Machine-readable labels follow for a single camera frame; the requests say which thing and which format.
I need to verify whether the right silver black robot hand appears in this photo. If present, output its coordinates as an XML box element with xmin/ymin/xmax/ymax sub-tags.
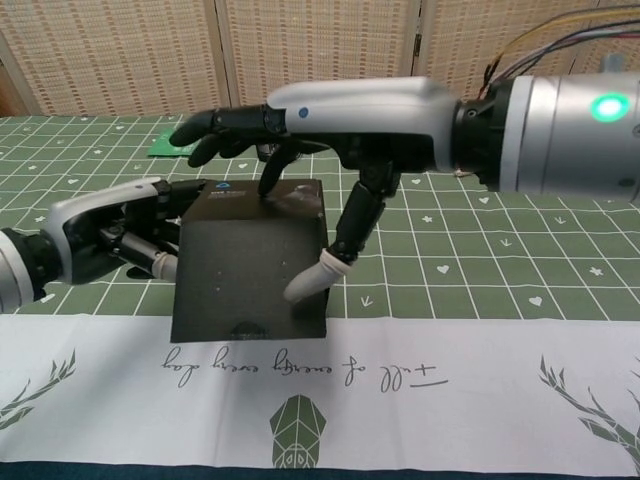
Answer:
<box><xmin>168</xmin><ymin>75</ymin><xmax>459</xmax><ymax>304</ymax></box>

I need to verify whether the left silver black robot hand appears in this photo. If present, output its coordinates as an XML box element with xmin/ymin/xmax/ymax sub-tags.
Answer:
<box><xmin>37</xmin><ymin>177</ymin><xmax>214</xmax><ymax>286</ymax></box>

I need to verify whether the black foldable paper box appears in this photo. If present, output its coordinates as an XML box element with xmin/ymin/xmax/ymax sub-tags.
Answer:
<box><xmin>169</xmin><ymin>178</ymin><xmax>330</xmax><ymax>344</ymax></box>

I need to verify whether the green circuit board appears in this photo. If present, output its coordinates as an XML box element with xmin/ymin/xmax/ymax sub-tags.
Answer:
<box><xmin>147</xmin><ymin>128</ymin><xmax>199</xmax><ymax>158</ymax></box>

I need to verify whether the woven folding screen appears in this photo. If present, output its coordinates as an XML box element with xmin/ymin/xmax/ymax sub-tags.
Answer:
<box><xmin>0</xmin><ymin>0</ymin><xmax>640</xmax><ymax>119</ymax></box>

